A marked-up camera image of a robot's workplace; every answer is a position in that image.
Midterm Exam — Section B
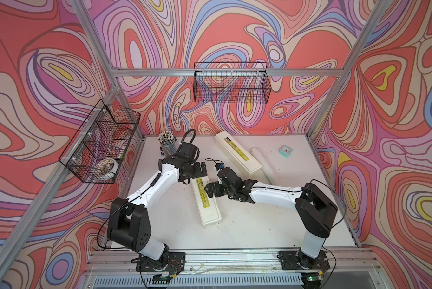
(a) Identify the cream wrap dispenser with label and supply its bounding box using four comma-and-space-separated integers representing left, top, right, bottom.
191, 177, 222, 228

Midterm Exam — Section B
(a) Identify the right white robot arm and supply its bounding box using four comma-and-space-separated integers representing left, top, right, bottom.
205, 167, 338, 269

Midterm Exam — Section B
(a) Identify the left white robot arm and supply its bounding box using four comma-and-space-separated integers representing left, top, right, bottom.
106, 142, 207, 270

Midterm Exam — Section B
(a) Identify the cup of pencils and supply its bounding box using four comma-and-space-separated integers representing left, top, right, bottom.
158, 131, 177, 157

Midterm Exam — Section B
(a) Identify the small teal box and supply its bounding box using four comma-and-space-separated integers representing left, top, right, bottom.
279, 145, 292, 157

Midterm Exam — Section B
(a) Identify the patterned bowl in basket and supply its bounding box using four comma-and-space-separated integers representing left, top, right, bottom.
94, 158, 119, 180

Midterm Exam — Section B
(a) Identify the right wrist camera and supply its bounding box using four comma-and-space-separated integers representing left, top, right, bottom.
215, 161, 225, 172

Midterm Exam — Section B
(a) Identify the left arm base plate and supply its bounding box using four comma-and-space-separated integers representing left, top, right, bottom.
131, 251, 186, 273

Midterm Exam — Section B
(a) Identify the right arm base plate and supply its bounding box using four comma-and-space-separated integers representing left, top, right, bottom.
276, 250, 330, 272

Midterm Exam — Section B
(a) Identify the black wire basket back wall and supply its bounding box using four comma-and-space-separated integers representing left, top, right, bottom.
193, 60, 271, 104

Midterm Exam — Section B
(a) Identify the black wire basket wall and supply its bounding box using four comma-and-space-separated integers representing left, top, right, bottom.
193, 60, 271, 104
58, 100, 141, 184

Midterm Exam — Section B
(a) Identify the black wire basket left wall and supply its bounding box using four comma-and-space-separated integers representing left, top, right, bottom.
58, 100, 141, 184

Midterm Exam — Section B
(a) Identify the aluminium rail at front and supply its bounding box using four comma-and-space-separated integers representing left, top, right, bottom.
80, 248, 392, 289

